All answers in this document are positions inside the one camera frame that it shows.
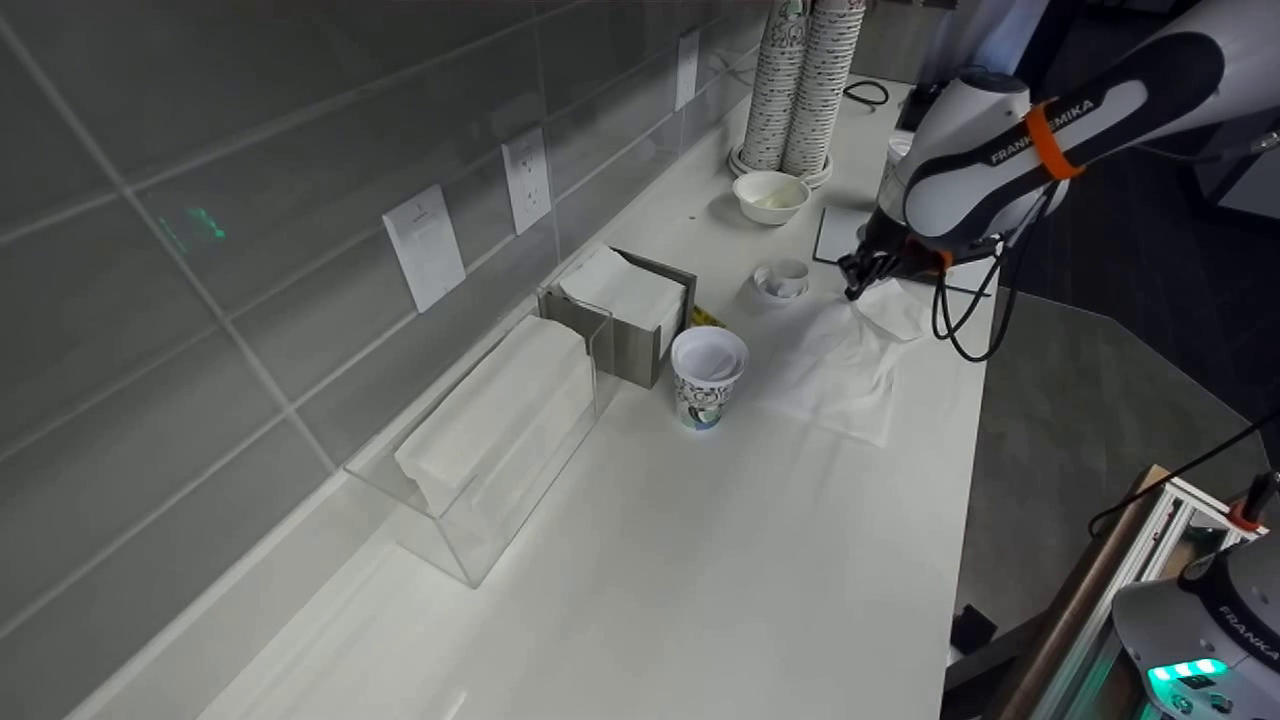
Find grey metal napkin dispenser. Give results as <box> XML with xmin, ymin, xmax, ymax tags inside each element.
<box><xmin>535</xmin><ymin>246</ymin><xmax>704</xmax><ymax>394</ymax></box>

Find black mat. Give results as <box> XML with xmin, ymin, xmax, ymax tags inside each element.
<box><xmin>891</xmin><ymin>80</ymin><xmax>954</xmax><ymax>138</ymax></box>

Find square white napkin stack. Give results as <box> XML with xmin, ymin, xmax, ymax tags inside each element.
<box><xmin>552</xmin><ymin>246</ymin><xmax>687</xmax><ymax>338</ymax></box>

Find clear acrylic napkin holder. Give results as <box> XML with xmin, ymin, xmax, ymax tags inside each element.
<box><xmin>350</xmin><ymin>313</ymin><xmax>623</xmax><ymax>592</ymax></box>

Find white wall outlet plate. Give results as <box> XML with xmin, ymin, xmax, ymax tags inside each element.
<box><xmin>672</xmin><ymin>28</ymin><xmax>704</xmax><ymax>115</ymax></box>
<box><xmin>380</xmin><ymin>186</ymin><xmax>472</xmax><ymax>318</ymax></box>
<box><xmin>497</xmin><ymin>124</ymin><xmax>557</xmax><ymax>242</ymax></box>

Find black stand cable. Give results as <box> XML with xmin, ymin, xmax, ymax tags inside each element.
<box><xmin>1083</xmin><ymin>412</ymin><xmax>1280</xmax><ymax>541</ymax></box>

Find pale blue fabric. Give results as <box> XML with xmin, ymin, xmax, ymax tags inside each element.
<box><xmin>915</xmin><ymin>0</ymin><xmax>1056</xmax><ymax>80</ymax></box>

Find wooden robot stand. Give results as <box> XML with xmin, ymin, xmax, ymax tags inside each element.
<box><xmin>997</xmin><ymin>462</ymin><xmax>1272</xmax><ymax>720</ymax></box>

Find short printed paper cup stack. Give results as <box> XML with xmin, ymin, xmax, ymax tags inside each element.
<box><xmin>738</xmin><ymin>0</ymin><xmax>811</xmax><ymax>177</ymax></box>

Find tall printed paper cup stack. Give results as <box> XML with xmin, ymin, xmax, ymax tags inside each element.
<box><xmin>782</xmin><ymin>0</ymin><xmax>873</xmax><ymax>182</ymax></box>

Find white ceramic bowl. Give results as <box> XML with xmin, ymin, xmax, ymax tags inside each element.
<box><xmin>728</xmin><ymin>169</ymin><xmax>815</xmax><ymax>233</ymax></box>

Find orange cable strap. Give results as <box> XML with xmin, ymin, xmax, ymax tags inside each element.
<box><xmin>1022</xmin><ymin>99</ymin><xmax>1090</xmax><ymax>188</ymax></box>

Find small white napkin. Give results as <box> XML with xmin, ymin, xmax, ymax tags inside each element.
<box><xmin>854</xmin><ymin>275</ymin><xmax>942</xmax><ymax>349</ymax></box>

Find large white napkin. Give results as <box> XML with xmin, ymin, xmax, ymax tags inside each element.
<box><xmin>762</xmin><ymin>291</ymin><xmax>915</xmax><ymax>454</ymax></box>

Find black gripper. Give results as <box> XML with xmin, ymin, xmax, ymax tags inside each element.
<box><xmin>840</xmin><ymin>217</ymin><xmax>958</xmax><ymax>304</ymax></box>

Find long white napkin stack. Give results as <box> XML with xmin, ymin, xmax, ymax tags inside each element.
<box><xmin>392</xmin><ymin>318</ymin><xmax>606</xmax><ymax>519</ymax></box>

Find black loose cable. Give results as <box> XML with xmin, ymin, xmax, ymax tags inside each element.
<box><xmin>840</xmin><ymin>76</ymin><xmax>898</xmax><ymax>115</ymax></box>

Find small white sauce cup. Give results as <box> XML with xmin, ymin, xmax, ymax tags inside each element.
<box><xmin>747</xmin><ymin>253</ymin><xmax>815</xmax><ymax>313</ymax></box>

